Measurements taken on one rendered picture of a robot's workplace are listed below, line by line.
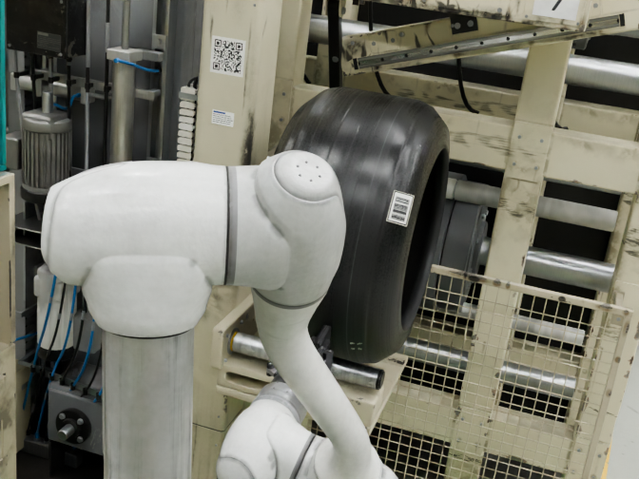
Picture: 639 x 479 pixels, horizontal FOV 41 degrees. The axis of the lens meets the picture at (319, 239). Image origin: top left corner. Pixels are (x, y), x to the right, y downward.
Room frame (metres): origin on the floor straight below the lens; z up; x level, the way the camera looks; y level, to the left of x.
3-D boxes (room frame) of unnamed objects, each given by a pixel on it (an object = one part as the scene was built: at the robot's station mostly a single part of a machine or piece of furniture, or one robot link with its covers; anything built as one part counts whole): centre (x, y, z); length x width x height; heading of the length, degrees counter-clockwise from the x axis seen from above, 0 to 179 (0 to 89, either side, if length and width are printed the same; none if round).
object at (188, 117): (1.84, 0.31, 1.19); 0.05 x 0.04 x 0.48; 164
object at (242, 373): (1.67, 0.00, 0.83); 0.36 x 0.09 x 0.06; 74
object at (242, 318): (1.85, 0.14, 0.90); 0.40 x 0.03 x 0.10; 164
